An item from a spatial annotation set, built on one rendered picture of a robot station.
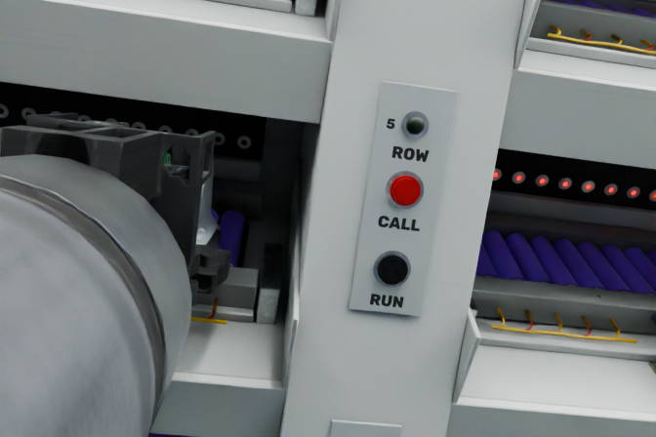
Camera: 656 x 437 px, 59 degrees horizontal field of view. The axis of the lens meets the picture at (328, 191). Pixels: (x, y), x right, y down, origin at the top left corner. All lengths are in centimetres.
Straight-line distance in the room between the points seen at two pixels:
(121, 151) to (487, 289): 28
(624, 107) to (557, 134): 4
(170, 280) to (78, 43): 18
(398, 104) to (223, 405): 19
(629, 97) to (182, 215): 24
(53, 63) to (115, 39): 4
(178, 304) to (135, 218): 3
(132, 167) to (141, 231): 5
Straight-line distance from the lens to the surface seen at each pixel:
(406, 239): 31
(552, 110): 34
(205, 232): 34
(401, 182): 30
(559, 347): 42
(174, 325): 16
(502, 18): 32
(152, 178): 24
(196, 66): 31
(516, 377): 39
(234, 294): 37
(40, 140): 20
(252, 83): 31
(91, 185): 16
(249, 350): 35
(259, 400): 34
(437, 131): 31
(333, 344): 33
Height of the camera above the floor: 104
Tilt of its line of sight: 9 degrees down
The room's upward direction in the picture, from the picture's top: 8 degrees clockwise
